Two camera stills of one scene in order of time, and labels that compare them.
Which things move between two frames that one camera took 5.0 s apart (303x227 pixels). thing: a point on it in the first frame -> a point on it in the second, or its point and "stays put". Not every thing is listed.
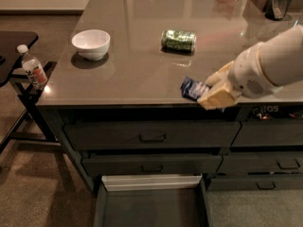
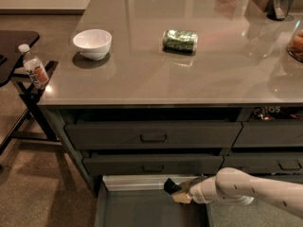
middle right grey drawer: [260, 163] stays put
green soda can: [178, 41] stays put
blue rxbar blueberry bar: [192, 89] -> [171, 187]
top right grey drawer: [269, 133] stays put
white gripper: [247, 72] -> [195, 191]
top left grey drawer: [151, 135] stays put
